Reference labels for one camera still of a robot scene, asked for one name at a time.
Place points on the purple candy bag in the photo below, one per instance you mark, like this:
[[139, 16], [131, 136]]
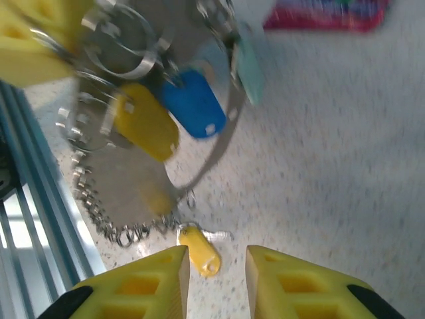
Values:
[[325, 15]]

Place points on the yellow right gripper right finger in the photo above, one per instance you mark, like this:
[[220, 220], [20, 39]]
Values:
[[299, 292]]

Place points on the light teal tag key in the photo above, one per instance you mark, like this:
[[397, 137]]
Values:
[[250, 63]]

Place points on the dark blue tag key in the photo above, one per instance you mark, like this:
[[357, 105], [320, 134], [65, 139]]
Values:
[[196, 106]]

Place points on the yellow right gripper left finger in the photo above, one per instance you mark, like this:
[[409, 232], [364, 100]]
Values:
[[133, 292]]

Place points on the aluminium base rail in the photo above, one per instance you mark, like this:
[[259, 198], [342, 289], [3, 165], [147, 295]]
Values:
[[40, 216]]

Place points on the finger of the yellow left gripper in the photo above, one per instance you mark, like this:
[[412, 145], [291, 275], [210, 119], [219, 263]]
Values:
[[73, 16], [26, 63]]

